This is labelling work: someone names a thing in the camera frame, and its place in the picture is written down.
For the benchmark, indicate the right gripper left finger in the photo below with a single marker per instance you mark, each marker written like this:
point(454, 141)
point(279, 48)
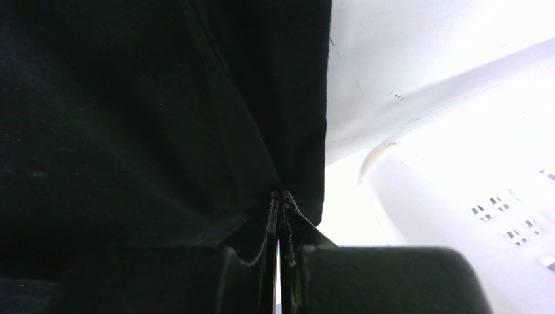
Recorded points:
point(256, 244)

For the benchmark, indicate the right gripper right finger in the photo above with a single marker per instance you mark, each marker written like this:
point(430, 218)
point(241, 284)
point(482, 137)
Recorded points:
point(296, 235)

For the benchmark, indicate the white plastic basket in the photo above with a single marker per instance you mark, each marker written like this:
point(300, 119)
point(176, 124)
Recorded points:
point(478, 179)

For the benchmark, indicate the black t shirt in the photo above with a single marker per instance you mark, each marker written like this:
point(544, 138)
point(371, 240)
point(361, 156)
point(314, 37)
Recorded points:
point(155, 122)

